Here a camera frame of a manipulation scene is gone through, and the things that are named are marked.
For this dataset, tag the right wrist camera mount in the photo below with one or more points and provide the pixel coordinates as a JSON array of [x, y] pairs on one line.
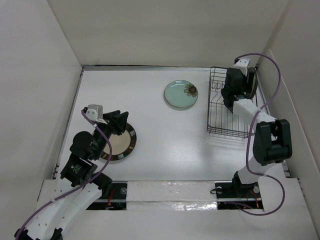
[[242, 65]]

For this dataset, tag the teal round flower plate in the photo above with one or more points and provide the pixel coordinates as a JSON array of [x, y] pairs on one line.
[[181, 93]]

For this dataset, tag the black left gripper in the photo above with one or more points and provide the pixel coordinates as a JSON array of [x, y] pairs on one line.
[[116, 121]]

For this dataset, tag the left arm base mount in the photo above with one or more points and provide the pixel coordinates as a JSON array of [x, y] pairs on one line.
[[116, 200]]

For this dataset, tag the brown striped rim plate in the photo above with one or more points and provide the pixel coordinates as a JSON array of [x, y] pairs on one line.
[[123, 145]]

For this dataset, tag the black wire dish rack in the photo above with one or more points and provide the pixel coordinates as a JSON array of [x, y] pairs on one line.
[[221, 122]]

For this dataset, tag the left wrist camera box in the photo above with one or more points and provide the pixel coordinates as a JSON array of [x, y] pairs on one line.
[[94, 112]]

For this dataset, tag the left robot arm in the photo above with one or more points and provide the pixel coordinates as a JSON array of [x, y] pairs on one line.
[[79, 183]]

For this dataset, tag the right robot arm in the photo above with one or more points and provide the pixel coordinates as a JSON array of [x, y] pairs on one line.
[[272, 143]]

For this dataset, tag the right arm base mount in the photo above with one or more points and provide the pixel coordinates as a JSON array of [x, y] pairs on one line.
[[228, 199]]

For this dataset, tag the grey rimmed cream round plate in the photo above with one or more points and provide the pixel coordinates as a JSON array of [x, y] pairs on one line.
[[252, 82]]

